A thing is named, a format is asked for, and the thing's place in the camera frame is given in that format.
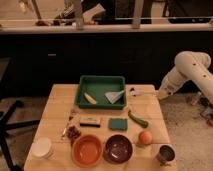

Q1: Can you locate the teal square sponge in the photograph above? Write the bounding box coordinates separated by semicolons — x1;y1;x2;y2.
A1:
108;118;128;131

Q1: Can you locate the purple bowl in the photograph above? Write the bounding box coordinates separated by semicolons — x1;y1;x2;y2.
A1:
103;134;133;164

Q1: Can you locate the orange bowl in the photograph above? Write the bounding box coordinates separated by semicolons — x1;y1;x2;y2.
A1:
71;134;103;168

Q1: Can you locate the black office chair base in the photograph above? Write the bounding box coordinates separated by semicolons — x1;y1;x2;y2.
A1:
0;100;39;171

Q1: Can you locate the wooden block brush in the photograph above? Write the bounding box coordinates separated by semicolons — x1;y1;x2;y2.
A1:
79;117;101;127

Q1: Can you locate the green okra pod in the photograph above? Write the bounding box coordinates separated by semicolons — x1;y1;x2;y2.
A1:
128;110;149;128

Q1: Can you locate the metal cup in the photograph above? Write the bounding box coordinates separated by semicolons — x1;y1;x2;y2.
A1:
156;145;175;166

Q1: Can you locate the small metal utensil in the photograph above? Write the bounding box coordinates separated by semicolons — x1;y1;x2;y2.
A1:
61;109;77;140

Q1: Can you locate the dark red grape bunch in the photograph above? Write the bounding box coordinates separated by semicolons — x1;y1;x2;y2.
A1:
66;126;81;144

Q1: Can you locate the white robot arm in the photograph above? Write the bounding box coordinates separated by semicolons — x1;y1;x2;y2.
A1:
157;51;213;104

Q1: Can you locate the orange fruit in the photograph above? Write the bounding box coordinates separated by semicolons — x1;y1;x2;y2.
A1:
138;131;153;145

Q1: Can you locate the yellow corn cob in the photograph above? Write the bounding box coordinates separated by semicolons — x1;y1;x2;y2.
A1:
84;93;97;104

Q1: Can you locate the green plastic tray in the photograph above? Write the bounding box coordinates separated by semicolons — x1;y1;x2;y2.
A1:
75;75;127;110

